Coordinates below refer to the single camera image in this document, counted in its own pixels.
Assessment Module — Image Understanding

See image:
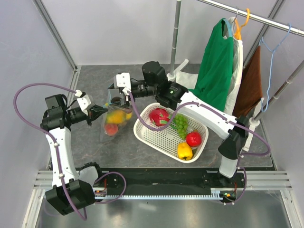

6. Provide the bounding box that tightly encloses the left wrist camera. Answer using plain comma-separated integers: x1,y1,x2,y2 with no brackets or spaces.
75,90,95,116

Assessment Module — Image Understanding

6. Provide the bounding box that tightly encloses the light blue hanger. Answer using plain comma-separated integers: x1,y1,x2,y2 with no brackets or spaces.
223,18,233,38

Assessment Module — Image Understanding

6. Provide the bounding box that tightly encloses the white cable duct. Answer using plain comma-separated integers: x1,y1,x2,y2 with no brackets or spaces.
95,188,236,201

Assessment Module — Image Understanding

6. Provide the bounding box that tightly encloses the red pomegranate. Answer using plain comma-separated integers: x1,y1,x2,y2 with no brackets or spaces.
186,132,202,147

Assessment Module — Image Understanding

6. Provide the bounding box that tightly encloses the clear zip top bag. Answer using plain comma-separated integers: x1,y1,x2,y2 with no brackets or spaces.
100,84,133,143

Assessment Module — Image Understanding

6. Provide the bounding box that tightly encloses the yellow lemon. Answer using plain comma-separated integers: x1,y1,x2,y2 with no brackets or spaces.
125,112,133,121

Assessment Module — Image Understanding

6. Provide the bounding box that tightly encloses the pink dragon fruit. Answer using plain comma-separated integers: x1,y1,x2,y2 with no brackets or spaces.
149,108,171,127

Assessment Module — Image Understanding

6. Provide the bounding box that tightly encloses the dark mangosteen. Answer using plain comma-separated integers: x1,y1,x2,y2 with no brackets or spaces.
111,96,121,103

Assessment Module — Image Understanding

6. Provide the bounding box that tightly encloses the orange hanger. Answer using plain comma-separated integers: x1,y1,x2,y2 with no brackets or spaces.
234,8,251,41

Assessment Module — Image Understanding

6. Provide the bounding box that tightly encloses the blue wire hanger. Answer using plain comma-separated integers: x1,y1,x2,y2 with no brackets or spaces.
258,23,292,113

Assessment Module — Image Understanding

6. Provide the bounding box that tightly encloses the white plastic basket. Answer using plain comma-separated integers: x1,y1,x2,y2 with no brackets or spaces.
133,115,209,163

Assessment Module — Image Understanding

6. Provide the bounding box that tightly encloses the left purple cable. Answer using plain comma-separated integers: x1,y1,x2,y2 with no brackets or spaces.
13,82,127,221

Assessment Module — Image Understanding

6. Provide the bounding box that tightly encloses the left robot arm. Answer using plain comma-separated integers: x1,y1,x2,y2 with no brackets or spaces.
40,94,108,215

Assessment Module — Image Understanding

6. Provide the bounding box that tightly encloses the white garment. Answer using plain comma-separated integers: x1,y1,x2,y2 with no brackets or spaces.
176,17,243,115

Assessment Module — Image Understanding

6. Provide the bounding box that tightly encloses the green shirt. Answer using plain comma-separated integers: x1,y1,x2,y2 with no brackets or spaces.
189,18,233,112

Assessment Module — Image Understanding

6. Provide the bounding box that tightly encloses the metal clothes rack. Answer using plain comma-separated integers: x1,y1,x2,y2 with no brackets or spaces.
166,0,304,152

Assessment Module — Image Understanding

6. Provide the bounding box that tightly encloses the yellow bell pepper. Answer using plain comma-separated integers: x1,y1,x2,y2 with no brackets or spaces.
177,142,193,161

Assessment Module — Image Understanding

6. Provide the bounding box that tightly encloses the green grape bunch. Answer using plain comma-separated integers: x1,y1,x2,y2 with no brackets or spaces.
173,114,188,140

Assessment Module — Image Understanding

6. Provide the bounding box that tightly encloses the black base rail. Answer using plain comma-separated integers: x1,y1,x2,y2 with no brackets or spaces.
94,168,245,196

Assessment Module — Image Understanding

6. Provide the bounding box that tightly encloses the brown towel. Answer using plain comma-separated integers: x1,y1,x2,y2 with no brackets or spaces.
233,46,263,118

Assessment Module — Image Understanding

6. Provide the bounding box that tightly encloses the orange green mango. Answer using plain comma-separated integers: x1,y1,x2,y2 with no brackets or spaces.
106,110,126,124

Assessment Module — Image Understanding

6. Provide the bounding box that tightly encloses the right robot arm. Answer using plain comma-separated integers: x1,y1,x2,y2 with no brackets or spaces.
114,61,248,187

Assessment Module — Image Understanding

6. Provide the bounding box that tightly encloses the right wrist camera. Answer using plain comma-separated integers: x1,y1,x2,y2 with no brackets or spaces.
114,73,132,95

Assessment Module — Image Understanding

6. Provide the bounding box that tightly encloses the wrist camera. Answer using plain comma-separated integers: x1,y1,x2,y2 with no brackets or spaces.
75,90,95,116
114,73,132,95

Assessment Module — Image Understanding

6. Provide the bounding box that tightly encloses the orange peach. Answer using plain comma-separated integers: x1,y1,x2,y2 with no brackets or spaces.
104,123,118,136

